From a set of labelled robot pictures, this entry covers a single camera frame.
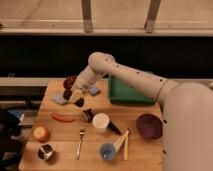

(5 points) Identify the dark red bowl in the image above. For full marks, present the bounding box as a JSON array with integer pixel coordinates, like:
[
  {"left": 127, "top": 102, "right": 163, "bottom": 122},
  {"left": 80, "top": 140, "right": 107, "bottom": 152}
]
[{"left": 63, "top": 76, "right": 77, "bottom": 89}]

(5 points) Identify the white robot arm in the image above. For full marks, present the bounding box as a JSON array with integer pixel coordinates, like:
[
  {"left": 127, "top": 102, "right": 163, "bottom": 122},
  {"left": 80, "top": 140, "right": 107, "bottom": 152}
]
[{"left": 73, "top": 52, "right": 213, "bottom": 171}]

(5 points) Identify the crumpled blue white cloth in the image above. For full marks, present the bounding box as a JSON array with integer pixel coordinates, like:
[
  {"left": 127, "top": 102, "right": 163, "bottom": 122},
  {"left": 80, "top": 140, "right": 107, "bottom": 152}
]
[{"left": 52, "top": 94, "right": 67, "bottom": 105}]

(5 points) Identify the metal window post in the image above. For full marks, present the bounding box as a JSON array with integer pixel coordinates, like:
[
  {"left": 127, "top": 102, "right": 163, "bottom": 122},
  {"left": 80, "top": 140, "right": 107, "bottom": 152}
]
[
  {"left": 144, "top": 0, "right": 161, "bottom": 33},
  {"left": 81, "top": 0, "right": 93, "bottom": 33}
]

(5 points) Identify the red yellow apple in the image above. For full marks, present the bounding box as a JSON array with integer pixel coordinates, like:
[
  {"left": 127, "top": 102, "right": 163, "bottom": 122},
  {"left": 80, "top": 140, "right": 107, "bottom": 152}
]
[{"left": 33, "top": 126, "right": 49, "bottom": 142}]

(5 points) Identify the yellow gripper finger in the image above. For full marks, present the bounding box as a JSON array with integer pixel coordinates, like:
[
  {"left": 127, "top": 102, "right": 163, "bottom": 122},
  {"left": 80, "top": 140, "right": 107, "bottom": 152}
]
[{"left": 69, "top": 89, "right": 84, "bottom": 103}]

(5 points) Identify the blue sponge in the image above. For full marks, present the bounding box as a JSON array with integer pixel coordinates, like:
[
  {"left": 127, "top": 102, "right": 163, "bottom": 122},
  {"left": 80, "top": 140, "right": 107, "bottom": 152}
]
[{"left": 88, "top": 85, "right": 100, "bottom": 96}]

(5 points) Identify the black handled tool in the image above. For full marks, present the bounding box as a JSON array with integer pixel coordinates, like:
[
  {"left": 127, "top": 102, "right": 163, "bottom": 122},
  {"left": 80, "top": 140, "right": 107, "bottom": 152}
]
[{"left": 83, "top": 109, "right": 121, "bottom": 135}]

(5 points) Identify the right metal window post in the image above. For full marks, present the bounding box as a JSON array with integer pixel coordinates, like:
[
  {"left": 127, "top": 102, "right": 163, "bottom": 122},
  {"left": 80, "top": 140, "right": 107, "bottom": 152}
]
[{"left": 144, "top": 0, "right": 161, "bottom": 33}]

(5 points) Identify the green plastic tray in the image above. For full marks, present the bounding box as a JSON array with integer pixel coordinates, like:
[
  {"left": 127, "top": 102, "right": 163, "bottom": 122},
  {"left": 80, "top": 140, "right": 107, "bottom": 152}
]
[{"left": 108, "top": 76, "right": 155, "bottom": 105}]

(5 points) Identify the black eraser block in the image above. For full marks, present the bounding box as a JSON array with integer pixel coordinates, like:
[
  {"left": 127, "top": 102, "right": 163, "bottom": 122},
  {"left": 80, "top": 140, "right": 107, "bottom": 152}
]
[{"left": 63, "top": 89, "right": 84, "bottom": 107}]

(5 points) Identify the silver fork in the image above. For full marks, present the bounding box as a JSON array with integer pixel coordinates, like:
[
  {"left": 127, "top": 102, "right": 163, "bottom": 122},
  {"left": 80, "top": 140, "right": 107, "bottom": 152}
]
[{"left": 76, "top": 127, "right": 86, "bottom": 160}]

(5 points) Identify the wooden stick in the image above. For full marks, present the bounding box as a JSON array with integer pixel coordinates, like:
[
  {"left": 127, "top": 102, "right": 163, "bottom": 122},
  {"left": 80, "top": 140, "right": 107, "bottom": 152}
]
[{"left": 123, "top": 131, "right": 129, "bottom": 161}]

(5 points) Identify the wooden spoon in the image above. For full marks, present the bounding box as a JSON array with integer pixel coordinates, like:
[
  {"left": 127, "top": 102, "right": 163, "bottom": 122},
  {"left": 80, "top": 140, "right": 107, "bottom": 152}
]
[{"left": 113, "top": 129, "right": 130, "bottom": 152}]

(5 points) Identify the left metal window post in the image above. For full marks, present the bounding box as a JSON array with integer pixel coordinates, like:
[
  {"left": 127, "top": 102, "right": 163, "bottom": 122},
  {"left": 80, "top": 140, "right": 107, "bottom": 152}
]
[{"left": 81, "top": 0, "right": 93, "bottom": 33}]

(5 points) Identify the blue plastic cup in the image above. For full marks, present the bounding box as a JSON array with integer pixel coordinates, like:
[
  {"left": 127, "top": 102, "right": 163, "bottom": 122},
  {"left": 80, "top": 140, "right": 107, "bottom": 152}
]
[{"left": 99, "top": 143, "right": 116, "bottom": 161}]

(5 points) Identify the purple bowl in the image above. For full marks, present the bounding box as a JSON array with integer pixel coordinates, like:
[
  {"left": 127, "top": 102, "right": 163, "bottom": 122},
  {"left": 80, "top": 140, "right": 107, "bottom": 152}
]
[{"left": 136, "top": 113, "right": 163, "bottom": 141}]

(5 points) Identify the white paper cup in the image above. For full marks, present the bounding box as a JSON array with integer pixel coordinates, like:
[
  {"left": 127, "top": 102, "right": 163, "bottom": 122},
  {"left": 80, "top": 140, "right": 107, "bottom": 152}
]
[{"left": 92, "top": 113, "right": 110, "bottom": 133}]

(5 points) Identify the small metal cup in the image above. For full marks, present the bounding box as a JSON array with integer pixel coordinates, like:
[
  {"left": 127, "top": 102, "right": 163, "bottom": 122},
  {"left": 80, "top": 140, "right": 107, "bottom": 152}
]
[{"left": 37, "top": 144, "right": 55, "bottom": 161}]

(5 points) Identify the black bag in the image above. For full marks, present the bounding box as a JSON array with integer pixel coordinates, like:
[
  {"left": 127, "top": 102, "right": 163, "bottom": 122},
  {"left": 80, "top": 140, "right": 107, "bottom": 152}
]
[{"left": 0, "top": 108, "right": 23, "bottom": 171}]

